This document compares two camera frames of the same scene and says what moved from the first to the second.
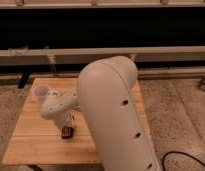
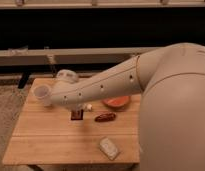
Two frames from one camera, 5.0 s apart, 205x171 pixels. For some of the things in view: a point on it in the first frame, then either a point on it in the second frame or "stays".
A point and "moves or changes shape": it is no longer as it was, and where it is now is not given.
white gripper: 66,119 to 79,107
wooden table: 37,140 stays
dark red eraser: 66,132 moves or changes shape
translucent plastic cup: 40,91 stays
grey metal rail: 82,56 stays
